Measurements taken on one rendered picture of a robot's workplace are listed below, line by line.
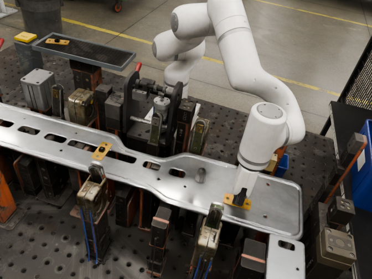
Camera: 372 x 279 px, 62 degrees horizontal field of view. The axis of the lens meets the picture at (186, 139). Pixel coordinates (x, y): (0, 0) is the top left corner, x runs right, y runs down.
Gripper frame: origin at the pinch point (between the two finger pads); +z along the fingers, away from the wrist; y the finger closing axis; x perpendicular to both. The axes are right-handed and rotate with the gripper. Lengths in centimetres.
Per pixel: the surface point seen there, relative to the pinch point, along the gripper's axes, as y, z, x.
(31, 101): -17, 0, -81
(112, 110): -21, -2, -50
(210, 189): -2.1, 2.9, -8.7
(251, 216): 3.6, 3.0, 4.7
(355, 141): -18.8, -16.2, 28.6
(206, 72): -254, 103, -50
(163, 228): 15.3, 3.8, -18.4
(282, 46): -377, 104, 32
